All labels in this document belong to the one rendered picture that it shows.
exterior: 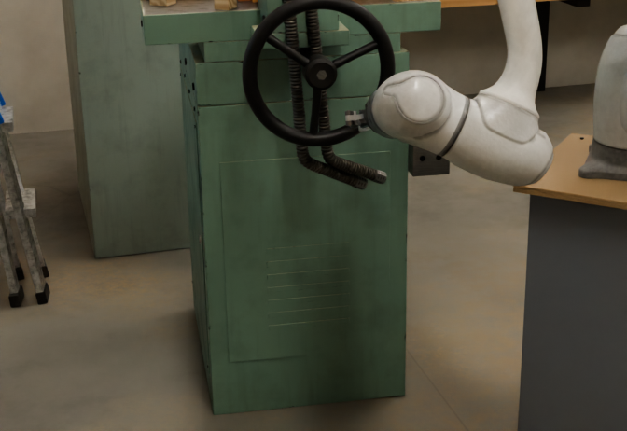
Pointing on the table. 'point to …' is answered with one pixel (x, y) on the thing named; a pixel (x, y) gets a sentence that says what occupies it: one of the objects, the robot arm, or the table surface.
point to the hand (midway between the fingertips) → (366, 121)
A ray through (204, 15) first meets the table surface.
